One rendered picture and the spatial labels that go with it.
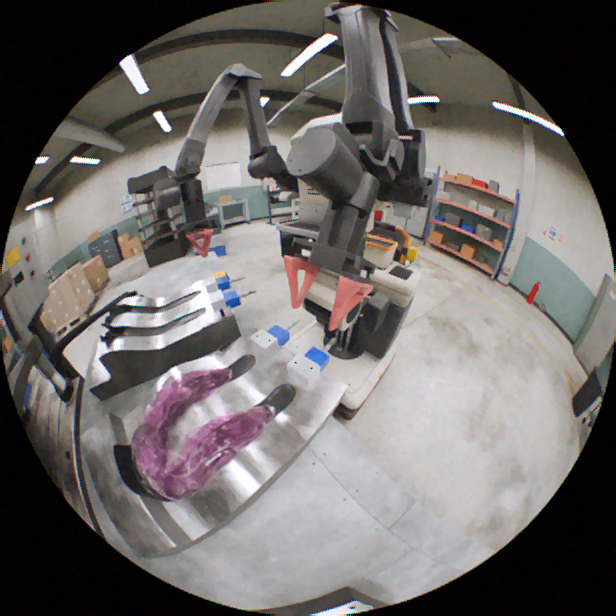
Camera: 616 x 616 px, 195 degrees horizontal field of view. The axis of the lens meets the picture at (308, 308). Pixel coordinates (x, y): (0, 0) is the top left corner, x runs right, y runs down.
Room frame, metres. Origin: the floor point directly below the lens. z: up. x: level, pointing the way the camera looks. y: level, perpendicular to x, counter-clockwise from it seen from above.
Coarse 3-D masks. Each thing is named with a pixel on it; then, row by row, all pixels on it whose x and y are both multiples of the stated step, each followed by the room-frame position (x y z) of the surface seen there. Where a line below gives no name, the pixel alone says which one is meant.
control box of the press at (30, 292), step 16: (16, 240) 0.09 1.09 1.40; (32, 240) 0.20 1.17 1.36; (16, 256) 0.07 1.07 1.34; (32, 256) 0.18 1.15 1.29; (16, 272) 0.05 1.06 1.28; (32, 272) 0.15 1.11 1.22; (16, 288) 0.02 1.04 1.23; (32, 288) 0.11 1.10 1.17; (0, 304) -0.10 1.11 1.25; (32, 304) 0.08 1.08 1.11; (32, 320) 0.04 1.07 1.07; (16, 336) -0.09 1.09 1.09; (48, 336) 0.07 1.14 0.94; (48, 352) 0.02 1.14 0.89; (64, 368) 0.04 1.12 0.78
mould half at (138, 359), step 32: (192, 288) 0.45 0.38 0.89; (128, 320) 0.24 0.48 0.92; (160, 320) 0.29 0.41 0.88; (192, 320) 0.29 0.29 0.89; (224, 320) 0.30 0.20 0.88; (96, 352) 0.15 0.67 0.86; (128, 352) 0.15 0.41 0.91; (160, 352) 0.19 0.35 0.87; (192, 352) 0.24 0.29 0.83; (96, 384) 0.05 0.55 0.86; (128, 384) 0.11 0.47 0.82
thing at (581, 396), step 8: (592, 376) -0.62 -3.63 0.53; (600, 376) -0.83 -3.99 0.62; (584, 384) -0.60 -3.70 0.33; (592, 384) -0.71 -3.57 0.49; (600, 384) -0.86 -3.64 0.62; (584, 392) -0.69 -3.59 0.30; (592, 392) -0.81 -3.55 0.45; (600, 392) -0.95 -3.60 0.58; (576, 400) -0.68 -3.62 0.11; (584, 400) -0.80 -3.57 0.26; (592, 400) -0.93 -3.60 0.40; (576, 408) -0.79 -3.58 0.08; (584, 408) -0.92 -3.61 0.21; (576, 416) -0.93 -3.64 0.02
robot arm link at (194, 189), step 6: (180, 180) 0.43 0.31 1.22; (186, 180) 0.44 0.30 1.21; (192, 180) 0.44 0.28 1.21; (198, 180) 0.44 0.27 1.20; (180, 186) 0.43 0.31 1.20; (186, 186) 0.42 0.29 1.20; (192, 186) 0.43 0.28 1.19; (198, 186) 0.44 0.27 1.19; (180, 192) 0.41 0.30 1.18; (186, 192) 0.42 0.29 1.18; (192, 192) 0.43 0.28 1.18; (198, 192) 0.44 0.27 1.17; (180, 198) 0.41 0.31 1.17; (186, 198) 0.42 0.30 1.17; (192, 198) 0.43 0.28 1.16; (198, 198) 0.44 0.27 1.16
